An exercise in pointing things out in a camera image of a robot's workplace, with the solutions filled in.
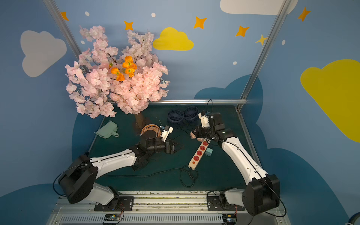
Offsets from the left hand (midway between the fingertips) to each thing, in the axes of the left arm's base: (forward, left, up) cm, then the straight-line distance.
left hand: (182, 143), depth 77 cm
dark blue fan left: (+27, +5, -10) cm, 30 cm away
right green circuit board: (-33, -26, -20) cm, 46 cm away
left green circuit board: (-33, +36, -20) cm, 53 cm away
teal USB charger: (+4, -18, -18) cm, 26 cm away
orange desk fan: (+20, +22, -13) cm, 32 cm away
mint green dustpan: (+22, +59, -21) cm, 66 cm away
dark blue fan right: (+30, -6, -11) cm, 33 cm away
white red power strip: (+1, -11, -17) cm, 20 cm away
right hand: (+9, -8, +1) cm, 12 cm away
